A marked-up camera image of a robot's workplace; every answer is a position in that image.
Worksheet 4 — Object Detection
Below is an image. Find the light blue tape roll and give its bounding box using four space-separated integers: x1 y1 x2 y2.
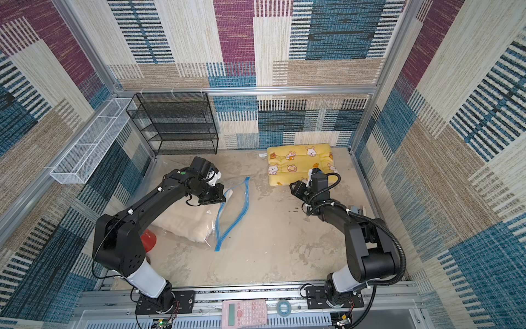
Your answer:
276 300 292 317

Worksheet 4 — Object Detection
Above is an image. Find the white wire mesh basket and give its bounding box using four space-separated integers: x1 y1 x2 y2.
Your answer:
50 98 131 185

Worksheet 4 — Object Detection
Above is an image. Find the cream fleece blanket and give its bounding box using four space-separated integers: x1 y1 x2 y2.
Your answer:
151 200 220 243

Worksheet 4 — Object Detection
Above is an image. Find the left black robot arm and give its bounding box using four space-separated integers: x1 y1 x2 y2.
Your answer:
93 156 226 301

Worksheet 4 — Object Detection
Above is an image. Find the black wire mesh shelf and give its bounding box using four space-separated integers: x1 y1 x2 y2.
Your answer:
126 92 219 156

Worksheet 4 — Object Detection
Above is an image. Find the red pencil cup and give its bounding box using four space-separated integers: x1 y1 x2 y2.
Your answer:
141 229 157 253

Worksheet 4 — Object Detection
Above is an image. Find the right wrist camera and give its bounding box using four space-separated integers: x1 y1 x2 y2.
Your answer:
302 167 321 186

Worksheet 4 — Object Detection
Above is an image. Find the clear vacuum bag blue zipper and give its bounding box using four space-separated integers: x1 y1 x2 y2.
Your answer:
214 176 250 252

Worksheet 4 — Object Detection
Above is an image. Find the pink calculator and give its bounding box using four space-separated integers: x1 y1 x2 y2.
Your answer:
221 300 268 328

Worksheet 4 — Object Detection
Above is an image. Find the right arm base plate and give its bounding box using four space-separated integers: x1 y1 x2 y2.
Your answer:
299 284 364 309

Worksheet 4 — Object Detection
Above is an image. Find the yellow cartoon print blanket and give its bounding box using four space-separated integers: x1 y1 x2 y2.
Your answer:
267 144 338 186

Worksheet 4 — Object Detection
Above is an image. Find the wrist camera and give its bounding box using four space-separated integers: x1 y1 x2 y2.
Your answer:
205 169 221 186
302 167 321 186

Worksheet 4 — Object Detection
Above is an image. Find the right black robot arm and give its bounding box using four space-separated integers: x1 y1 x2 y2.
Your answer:
290 168 407 306

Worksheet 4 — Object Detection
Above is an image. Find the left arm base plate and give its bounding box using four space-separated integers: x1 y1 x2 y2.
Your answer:
135 291 196 315

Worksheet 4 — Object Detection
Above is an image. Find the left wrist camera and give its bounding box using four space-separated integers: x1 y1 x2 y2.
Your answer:
205 169 221 186

